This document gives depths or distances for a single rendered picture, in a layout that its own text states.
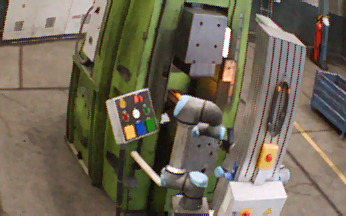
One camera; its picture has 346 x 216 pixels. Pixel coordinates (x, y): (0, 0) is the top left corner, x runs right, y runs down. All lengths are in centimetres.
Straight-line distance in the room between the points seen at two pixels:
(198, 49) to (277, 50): 145
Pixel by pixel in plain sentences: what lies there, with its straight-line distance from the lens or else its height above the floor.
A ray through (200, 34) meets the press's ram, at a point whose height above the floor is 159.
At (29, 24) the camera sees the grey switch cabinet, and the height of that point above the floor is 39.
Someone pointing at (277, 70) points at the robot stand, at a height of 185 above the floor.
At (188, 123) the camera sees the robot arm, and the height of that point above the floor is 134.
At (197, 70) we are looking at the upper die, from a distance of 390.
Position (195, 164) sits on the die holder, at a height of 60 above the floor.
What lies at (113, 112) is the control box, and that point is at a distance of 352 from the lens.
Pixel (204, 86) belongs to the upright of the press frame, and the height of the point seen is 106.
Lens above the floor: 253
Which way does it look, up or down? 22 degrees down
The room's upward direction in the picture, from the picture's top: 11 degrees clockwise
